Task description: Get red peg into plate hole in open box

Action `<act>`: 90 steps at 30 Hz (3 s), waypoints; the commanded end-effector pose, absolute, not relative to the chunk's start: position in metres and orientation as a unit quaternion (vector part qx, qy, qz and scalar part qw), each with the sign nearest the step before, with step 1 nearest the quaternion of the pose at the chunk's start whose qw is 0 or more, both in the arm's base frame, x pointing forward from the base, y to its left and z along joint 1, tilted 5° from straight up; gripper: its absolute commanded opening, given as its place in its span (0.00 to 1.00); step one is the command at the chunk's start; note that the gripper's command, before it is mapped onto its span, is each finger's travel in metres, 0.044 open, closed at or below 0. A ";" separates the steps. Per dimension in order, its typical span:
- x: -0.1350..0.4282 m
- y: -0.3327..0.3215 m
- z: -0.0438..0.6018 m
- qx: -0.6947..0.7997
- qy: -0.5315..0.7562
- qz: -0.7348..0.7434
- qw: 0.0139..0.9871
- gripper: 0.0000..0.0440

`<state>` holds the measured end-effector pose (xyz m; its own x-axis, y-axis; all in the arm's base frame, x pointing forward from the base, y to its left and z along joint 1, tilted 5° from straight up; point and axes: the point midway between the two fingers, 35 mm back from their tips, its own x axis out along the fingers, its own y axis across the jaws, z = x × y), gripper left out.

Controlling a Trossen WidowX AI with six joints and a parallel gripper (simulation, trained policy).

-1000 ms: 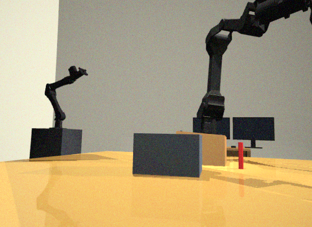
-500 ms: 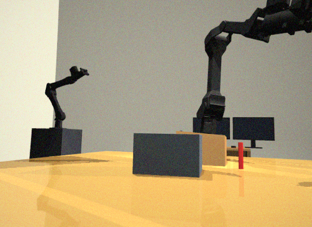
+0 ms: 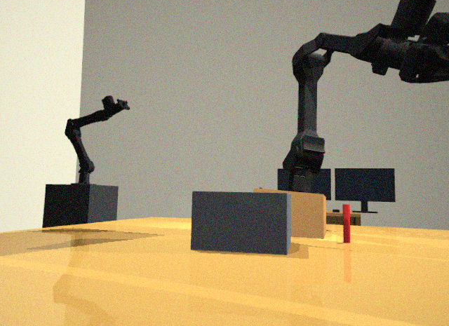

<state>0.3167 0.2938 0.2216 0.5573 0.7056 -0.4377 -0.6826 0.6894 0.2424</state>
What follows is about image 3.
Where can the red peg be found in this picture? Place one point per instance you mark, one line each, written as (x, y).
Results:
(346, 222)

